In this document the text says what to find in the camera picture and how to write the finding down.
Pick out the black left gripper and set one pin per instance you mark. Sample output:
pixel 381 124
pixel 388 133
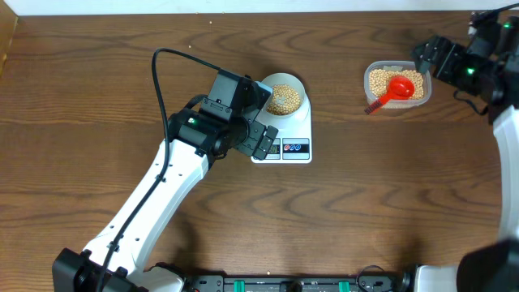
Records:
pixel 248 145

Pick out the soybeans in container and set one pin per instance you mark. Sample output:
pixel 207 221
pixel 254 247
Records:
pixel 379 80

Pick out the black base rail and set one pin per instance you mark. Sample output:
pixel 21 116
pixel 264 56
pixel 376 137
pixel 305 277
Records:
pixel 372 278

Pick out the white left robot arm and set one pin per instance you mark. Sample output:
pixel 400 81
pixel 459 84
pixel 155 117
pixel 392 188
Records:
pixel 115 259

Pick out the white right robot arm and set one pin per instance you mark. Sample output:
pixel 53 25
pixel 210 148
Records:
pixel 495 267

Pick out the white digital kitchen scale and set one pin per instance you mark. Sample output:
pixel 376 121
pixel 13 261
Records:
pixel 293 143

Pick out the grey plastic bowl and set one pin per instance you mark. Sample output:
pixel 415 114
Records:
pixel 284 78

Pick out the soybeans in bowl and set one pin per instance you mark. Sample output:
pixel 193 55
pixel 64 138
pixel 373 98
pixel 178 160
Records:
pixel 285 100

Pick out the red plastic scoop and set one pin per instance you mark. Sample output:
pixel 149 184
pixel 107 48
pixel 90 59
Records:
pixel 399 88

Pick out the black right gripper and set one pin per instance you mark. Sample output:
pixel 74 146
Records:
pixel 453 52

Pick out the clear plastic container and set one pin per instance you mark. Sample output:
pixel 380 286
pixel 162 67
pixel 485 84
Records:
pixel 397 66

